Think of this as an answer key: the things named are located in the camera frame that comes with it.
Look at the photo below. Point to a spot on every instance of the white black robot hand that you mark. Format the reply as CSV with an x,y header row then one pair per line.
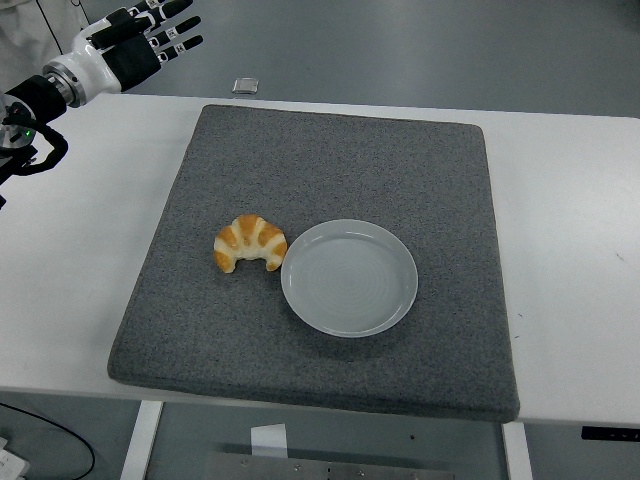
x,y
95,65

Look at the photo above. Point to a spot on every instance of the golden croissant bread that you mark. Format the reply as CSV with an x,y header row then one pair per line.
x,y
248,240

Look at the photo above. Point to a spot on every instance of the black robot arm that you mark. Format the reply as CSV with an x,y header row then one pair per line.
x,y
35,97

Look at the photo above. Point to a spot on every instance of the round grey plate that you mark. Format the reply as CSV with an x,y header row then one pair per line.
x,y
350,280

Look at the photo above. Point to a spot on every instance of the person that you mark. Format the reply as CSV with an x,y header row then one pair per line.
x,y
25,30

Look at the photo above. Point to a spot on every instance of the small metal floor socket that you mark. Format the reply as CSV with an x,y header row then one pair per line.
x,y
245,85

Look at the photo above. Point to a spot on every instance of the grey speckled table mat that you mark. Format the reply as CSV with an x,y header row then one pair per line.
x,y
310,170

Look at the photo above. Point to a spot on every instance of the white table leg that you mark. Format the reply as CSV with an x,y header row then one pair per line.
x,y
141,440
516,452

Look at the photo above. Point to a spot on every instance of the white floor device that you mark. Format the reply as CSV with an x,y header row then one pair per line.
x,y
11,462

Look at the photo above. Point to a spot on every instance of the black table control panel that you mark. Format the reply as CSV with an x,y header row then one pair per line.
x,y
610,433

